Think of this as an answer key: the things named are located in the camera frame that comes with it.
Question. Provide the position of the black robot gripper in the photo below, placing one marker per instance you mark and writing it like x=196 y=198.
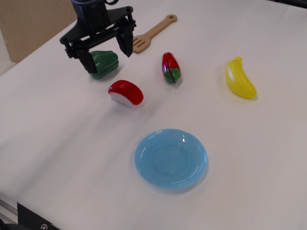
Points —
x=95 y=25

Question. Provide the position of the blue plastic plate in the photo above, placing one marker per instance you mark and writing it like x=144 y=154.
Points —
x=171 y=159

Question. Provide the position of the red and white toy sushi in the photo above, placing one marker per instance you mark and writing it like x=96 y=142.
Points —
x=126 y=93

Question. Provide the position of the green toy bell pepper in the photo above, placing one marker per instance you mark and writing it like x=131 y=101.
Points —
x=105 y=62

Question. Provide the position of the red and green toy chili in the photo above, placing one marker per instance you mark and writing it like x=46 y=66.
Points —
x=170 y=68

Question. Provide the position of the yellow toy banana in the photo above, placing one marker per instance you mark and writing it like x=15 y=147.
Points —
x=237 y=81

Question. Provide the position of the black corner bracket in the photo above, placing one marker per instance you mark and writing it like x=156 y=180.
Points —
x=33 y=221

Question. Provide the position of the wooden slotted spatula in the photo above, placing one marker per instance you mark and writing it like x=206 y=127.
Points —
x=142 y=42

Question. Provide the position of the aluminium frame rail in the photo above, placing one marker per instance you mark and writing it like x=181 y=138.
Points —
x=8 y=210

